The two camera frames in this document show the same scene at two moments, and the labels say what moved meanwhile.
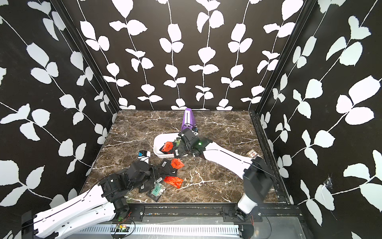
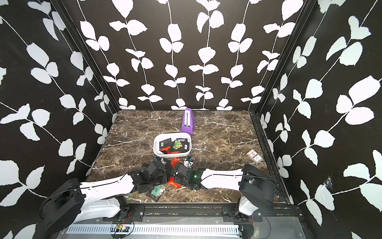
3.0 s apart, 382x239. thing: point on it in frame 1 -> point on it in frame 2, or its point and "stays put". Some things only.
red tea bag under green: (174, 181) stays put
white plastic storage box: (159, 140) stays put
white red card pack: (252, 154) stays put
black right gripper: (181, 148) -> (177, 180)
